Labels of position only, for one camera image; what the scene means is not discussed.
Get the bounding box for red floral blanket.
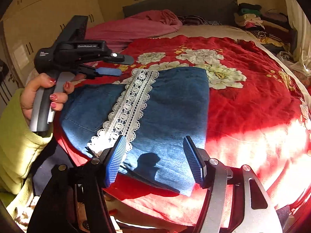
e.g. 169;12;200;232
54;35;310;229

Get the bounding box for lime green left sleeve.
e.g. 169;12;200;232
0;88;54;196

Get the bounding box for beige mattress cover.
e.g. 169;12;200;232
159;25;310;102

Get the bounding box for cream wardrobe with handles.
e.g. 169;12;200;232
0;0;105;112

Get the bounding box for left hand painted nails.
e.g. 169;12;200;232
19;72;87;121

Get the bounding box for cream window curtain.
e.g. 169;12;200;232
285;0;310;76

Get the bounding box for blue denim pants lace trim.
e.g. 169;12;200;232
59;66;209;196

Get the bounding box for dark grey headboard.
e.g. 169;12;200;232
122;0;239;26

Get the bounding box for pile of folded clothes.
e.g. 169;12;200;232
235;3;297;55

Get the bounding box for pink bed sheet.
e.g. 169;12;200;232
85;10;182;52

